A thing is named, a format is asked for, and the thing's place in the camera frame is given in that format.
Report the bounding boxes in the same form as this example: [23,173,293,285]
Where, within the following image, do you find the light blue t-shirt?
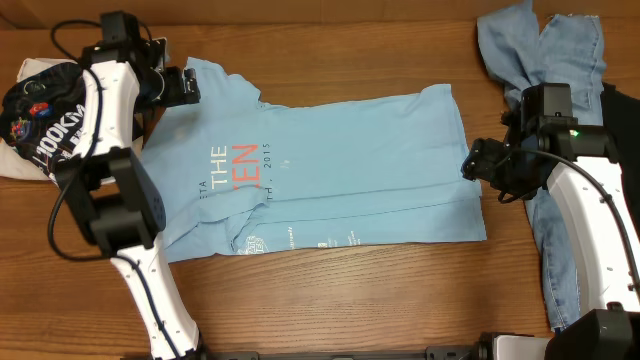
[142,58,486,262]

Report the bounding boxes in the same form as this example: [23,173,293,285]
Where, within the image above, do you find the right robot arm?
[461,83,639,359]

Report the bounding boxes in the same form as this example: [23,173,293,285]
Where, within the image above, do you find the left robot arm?
[53,11,208,359]

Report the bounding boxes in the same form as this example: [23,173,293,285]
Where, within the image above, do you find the black printed t-shirt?
[0,62,144,184]

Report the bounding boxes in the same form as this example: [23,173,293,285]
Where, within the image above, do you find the black garment at right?
[600,83,640,233]

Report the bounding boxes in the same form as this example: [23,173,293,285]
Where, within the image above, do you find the blue denim jeans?
[477,1,606,333]

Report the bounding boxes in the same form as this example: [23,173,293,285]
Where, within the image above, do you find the beige folded garment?
[1,58,91,181]

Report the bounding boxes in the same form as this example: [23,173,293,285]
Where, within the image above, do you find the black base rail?
[181,345,493,360]

